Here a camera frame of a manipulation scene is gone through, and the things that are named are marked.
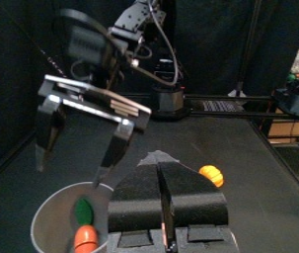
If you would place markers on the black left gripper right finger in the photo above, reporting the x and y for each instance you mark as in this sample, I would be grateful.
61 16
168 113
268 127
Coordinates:
195 201

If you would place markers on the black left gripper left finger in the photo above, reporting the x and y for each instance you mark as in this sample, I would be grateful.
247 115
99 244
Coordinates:
133 201

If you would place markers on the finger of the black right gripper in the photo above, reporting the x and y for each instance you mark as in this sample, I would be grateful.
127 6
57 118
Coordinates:
48 128
116 148

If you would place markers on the orange toy carrot green top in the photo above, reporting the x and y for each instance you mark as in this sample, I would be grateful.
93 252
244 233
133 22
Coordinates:
85 235

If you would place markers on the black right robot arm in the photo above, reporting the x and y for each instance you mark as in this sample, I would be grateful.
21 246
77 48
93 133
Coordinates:
167 95

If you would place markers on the grey bowl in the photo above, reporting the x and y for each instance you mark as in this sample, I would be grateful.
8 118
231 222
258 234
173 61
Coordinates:
52 217

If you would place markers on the orange toy pumpkin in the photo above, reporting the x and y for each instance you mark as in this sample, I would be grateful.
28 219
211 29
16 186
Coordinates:
212 174

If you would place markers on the black mesh panel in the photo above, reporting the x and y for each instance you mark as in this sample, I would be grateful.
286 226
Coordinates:
298 159

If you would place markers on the brown cardboard box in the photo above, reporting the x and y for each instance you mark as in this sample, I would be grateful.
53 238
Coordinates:
290 130

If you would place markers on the black device housing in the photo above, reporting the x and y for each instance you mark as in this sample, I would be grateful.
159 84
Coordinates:
296 99

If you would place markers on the black frame rail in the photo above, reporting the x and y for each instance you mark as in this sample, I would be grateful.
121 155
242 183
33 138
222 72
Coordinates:
243 114

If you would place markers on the black frame pole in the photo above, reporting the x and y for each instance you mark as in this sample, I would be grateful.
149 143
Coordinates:
248 46

